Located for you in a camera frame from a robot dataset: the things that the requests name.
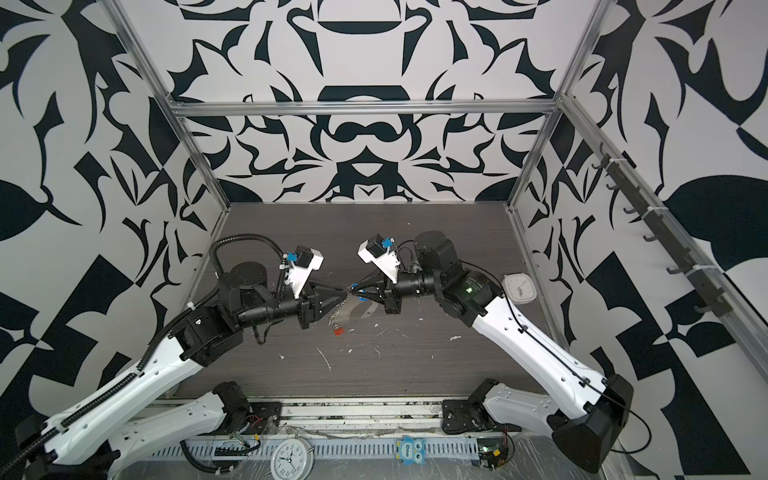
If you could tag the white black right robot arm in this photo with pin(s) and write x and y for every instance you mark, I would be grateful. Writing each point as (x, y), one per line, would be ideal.
(581, 410)

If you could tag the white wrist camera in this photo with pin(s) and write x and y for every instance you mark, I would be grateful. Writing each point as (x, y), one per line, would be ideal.
(382, 253)
(300, 264)

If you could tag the blue owl figure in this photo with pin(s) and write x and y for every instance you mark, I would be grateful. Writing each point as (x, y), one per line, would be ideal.
(411, 451)

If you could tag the small electronics board left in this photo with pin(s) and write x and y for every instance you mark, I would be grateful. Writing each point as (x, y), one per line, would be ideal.
(238, 446)

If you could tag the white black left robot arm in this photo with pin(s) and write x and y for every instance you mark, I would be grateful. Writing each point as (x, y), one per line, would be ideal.
(99, 436)

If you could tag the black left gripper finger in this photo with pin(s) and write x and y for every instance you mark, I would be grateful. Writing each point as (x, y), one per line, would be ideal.
(328, 303)
(323, 288)

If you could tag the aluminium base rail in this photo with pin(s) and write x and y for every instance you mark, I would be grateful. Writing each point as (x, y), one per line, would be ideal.
(360, 414)

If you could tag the small electronics board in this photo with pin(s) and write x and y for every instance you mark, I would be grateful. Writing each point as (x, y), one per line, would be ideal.
(495, 452)
(238, 446)

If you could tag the white slotted cable duct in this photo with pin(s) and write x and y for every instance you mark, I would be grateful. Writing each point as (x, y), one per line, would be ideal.
(453, 448)

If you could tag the white square clock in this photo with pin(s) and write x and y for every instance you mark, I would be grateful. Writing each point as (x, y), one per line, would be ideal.
(520, 288)

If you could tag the small electronics board right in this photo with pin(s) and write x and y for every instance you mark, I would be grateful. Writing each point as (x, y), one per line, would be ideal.
(495, 452)

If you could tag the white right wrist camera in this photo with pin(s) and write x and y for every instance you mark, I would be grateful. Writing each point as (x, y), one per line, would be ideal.
(382, 253)

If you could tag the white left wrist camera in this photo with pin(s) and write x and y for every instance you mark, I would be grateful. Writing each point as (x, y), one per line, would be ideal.
(300, 264)

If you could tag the round white analog clock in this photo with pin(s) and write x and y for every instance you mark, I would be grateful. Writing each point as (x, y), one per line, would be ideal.
(293, 459)

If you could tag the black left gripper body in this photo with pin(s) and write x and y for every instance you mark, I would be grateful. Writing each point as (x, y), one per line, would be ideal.
(304, 308)

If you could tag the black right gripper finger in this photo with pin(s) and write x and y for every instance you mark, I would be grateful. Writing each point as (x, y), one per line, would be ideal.
(373, 296)
(375, 281)

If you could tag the black wall hook rail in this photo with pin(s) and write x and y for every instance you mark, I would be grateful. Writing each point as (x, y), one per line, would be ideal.
(666, 230)

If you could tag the blue key tag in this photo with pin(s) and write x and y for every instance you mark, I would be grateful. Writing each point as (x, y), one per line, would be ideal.
(356, 291)

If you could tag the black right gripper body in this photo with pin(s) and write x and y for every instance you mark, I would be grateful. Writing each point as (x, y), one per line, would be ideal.
(412, 287)

